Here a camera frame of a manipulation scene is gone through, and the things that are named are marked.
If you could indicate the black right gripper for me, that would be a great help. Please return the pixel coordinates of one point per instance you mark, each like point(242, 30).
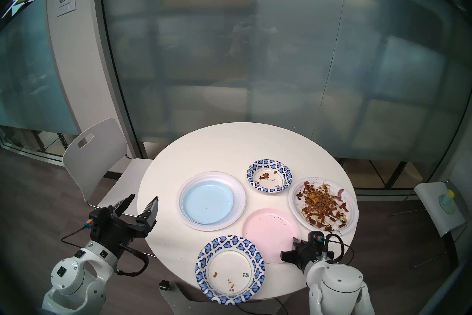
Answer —
point(311, 249)

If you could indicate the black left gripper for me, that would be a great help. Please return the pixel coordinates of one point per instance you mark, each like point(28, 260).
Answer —
point(110, 231)

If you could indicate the pink plate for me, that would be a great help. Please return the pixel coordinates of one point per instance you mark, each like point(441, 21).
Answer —
point(267, 233)

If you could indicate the light blue plate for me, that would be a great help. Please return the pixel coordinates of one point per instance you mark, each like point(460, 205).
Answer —
point(208, 203)

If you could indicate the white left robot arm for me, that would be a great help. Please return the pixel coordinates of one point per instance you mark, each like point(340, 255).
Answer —
point(70, 273)

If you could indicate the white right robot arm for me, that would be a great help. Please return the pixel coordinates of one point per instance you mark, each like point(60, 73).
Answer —
point(339, 281)

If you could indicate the large blue patterned paper plate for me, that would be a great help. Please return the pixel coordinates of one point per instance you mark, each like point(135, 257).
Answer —
point(230, 270)

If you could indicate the brown orange food scraps pile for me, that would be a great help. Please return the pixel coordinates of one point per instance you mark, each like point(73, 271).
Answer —
point(320, 203)

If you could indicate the plain white paper plate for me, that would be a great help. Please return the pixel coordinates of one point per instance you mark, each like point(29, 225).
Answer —
point(239, 203)

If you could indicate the white paper plate with leftovers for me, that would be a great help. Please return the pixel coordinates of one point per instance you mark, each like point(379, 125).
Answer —
point(352, 214)

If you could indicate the few brown food scraps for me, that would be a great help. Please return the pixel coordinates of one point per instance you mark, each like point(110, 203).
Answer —
point(264, 176)

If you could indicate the small blue patterned paper bowl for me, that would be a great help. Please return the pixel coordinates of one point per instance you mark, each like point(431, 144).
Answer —
point(254, 174)

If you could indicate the white chair with black legs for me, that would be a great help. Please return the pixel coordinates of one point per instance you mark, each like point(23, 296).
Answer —
point(438, 211)

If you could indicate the green bottle with yellow cap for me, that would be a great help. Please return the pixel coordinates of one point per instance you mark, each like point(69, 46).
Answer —
point(447, 201)

